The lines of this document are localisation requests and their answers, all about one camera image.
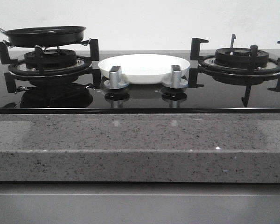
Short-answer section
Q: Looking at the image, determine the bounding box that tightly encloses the black pan support grate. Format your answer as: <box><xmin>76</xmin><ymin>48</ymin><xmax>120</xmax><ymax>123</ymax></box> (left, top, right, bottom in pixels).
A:
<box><xmin>0</xmin><ymin>39</ymin><xmax>99</xmax><ymax>93</ymax></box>
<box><xmin>189</xmin><ymin>34</ymin><xmax>280</xmax><ymax>106</ymax></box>

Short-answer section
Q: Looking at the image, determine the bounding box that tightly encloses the silver left stove knob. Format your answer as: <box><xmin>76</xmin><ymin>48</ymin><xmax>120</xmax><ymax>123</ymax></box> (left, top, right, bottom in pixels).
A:
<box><xmin>104</xmin><ymin>66</ymin><xmax>129</xmax><ymax>90</ymax></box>

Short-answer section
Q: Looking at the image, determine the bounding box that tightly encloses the left black gas burner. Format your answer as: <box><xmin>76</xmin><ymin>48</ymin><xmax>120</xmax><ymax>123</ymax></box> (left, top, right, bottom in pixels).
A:
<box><xmin>24</xmin><ymin>49</ymin><xmax>77</xmax><ymax>70</ymax></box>

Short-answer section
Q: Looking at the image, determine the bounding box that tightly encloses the white round plate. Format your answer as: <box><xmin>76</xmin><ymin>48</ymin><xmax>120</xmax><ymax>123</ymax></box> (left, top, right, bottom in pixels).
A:
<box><xmin>98</xmin><ymin>54</ymin><xmax>190</xmax><ymax>84</ymax></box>

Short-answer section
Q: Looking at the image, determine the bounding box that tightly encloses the chrome wire pan reducer ring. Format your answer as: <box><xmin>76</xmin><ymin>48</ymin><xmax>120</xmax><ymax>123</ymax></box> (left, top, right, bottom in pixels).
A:
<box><xmin>2</xmin><ymin>38</ymin><xmax>92</xmax><ymax>52</ymax></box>

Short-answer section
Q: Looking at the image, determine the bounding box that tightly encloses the right black pan support grate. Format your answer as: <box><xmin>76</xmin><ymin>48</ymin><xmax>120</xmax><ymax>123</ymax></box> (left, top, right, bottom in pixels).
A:
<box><xmin>189</xmin><ymin>34</ymin><xmax>280</xmax><ymax>106</ymax></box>

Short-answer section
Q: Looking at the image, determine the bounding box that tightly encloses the right black gas burner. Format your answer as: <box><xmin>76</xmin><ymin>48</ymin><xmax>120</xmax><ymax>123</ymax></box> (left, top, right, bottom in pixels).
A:
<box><xmin>215</xmin><ymin>48</ymin><xmax>269</xmax><ymax>69</ymax></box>

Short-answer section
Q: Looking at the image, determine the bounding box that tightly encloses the silver stove knob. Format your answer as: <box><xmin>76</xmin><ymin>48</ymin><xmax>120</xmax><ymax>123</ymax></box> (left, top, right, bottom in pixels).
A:
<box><xmin>104</xmin><ymin>66</ymin><xmax>129</xmax><ymax>90</ymax></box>
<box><xmin>162</xmin><ymin>65</ymin><xmax>188</xmax><ymax>89</ymax></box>

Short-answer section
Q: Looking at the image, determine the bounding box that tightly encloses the left black pan support grate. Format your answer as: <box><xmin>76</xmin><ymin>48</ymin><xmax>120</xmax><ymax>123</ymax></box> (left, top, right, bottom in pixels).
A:
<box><xmin>0</xmin><ymin>39</ymin><xmax>99</xmax><ymax>93</ymax></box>

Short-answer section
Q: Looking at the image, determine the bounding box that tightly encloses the black frying pan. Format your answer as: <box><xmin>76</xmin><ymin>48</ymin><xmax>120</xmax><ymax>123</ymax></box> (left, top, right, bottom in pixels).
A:
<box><xmin>0</xmin><ymin>26</ymin><xmax>86</xmax><ymax>48</ymax></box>

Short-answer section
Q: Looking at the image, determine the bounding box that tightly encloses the black glass cooktop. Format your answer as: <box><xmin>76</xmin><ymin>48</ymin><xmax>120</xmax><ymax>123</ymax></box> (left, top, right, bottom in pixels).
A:
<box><xmin>0</xmin><ymin>61</ymin><xmax>280</xmax><ymax>114</ymax></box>

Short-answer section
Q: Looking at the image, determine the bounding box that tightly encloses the silver right stove knob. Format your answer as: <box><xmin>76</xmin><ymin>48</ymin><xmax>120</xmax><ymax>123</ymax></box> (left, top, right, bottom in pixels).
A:
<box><xmin>162</xmin><ymin>65</ymin><xmax>188</xmax><ymax>89</ymax></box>

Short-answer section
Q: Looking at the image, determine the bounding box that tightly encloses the black gas burner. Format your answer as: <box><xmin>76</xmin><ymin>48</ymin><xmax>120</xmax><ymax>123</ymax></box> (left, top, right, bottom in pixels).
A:
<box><xmin>215</xmin><ymin>48</ymin><xmax>269</xmax><ymax>69</ymax></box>
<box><xmin>24</xmin><ymin>49</ymin><xmax>77</xmax><ymax>70</ymax></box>

